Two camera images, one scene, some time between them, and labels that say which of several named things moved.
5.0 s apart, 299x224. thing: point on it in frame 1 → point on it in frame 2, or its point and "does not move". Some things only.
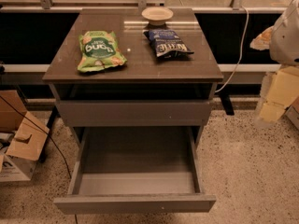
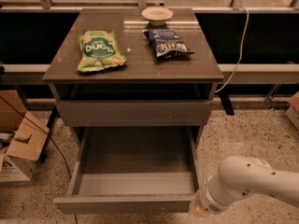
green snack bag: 99,50 does not move
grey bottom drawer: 135,169 does not move
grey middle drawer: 135,112 does not move
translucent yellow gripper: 286,38 → 207,202
